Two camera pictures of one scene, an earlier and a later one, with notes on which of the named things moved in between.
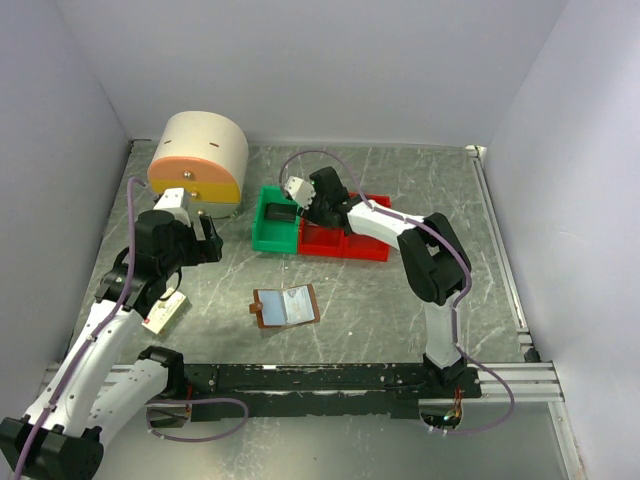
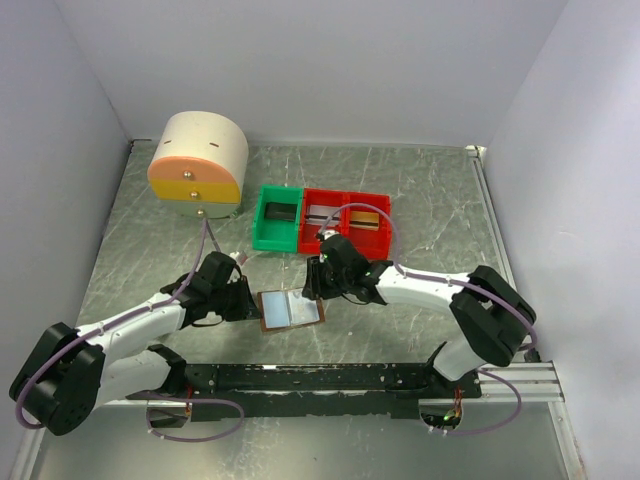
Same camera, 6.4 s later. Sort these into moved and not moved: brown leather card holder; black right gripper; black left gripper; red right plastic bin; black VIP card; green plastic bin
Moved: black right gripper; black left gripper
Not moved: green plastic bin; red right plastic bin; brown leather card holder; black VIP card
